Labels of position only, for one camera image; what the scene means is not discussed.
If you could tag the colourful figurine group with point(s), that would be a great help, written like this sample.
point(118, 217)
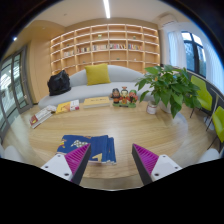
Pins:
point(124, 97)

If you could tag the grey curved sofa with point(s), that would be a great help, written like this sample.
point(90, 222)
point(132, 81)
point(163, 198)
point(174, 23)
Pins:
point(120, 86)

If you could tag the black backpack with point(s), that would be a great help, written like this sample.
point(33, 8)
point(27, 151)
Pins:
point(59, 83)

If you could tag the blue cartoon-print towel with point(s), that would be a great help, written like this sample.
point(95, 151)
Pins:
point(98, 146)

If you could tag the plain yellow book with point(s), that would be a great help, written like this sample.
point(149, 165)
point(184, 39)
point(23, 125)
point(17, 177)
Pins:
point(96, 101)

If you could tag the yellow and red book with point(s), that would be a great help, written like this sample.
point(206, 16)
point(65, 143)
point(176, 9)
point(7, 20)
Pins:
point(66, 106)

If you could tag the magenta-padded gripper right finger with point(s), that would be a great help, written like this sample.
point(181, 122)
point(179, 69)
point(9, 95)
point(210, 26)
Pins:
point(160, 165)

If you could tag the green potted plant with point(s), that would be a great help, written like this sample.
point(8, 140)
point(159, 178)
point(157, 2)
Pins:
point(170, 86)

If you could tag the yellow cushion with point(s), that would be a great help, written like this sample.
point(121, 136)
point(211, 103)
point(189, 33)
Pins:
point(97, 74)

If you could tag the large red and white book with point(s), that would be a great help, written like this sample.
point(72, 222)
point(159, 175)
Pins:
point(40, 117)

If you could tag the small patterned pouch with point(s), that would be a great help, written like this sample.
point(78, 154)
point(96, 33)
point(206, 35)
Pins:
point(51, 108)

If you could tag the glass door with dark frame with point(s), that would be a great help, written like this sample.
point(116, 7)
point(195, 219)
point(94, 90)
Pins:
point(13, 90)

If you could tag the white sheer curtain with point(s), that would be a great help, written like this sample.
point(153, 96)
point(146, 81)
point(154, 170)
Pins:
point(174, 48)

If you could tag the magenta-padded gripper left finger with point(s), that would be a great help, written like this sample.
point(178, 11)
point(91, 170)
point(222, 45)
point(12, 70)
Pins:
point(63, 165)

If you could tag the long ceiling light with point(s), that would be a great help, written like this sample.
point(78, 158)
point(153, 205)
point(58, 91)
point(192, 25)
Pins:
point(106, 8)

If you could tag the white chair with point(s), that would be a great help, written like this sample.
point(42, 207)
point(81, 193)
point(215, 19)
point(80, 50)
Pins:
point(11, 154)
point(210, 155)

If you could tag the wooden wall shelf unit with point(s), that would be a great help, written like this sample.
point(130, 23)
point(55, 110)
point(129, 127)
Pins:
point(106, 43)

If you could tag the dark-framed window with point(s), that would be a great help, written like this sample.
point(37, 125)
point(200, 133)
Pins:
point(195, 53)

